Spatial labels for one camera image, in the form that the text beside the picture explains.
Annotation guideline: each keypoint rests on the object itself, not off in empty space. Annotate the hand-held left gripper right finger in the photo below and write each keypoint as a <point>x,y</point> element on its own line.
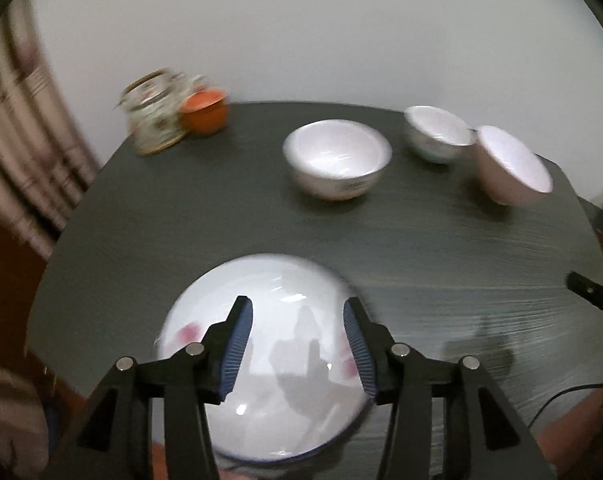
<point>359,345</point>

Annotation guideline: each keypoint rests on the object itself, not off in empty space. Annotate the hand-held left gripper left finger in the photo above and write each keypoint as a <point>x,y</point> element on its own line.
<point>234,345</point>

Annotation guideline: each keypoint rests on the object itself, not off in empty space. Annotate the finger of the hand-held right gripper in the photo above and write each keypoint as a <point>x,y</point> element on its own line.
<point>594,292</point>

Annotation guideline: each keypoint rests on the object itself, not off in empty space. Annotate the white plate with pink flowers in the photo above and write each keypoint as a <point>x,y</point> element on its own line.
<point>291,370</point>

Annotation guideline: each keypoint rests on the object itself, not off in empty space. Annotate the blue floral patterned plate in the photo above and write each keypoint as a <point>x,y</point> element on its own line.
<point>281,460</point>

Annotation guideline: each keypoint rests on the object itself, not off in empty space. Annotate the pink bowl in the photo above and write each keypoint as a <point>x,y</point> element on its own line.
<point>514,165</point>

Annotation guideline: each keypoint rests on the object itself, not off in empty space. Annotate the large white printed bowl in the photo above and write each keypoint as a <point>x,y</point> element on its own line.
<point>336,152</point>

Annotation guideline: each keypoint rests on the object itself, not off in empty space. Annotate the small white printed bowl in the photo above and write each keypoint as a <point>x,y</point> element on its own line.
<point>439,130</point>

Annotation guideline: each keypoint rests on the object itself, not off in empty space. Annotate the orange lidded cup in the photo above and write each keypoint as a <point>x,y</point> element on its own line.
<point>204,112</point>

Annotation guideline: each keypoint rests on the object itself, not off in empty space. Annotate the beige cloth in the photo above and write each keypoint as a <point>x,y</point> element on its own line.
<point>8,420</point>

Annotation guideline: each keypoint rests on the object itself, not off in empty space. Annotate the floral ceramic teapot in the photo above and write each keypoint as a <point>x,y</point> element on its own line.
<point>154,115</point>

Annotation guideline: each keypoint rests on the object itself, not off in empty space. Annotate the beige patterned curtain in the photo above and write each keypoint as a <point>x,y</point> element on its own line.
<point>26,125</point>

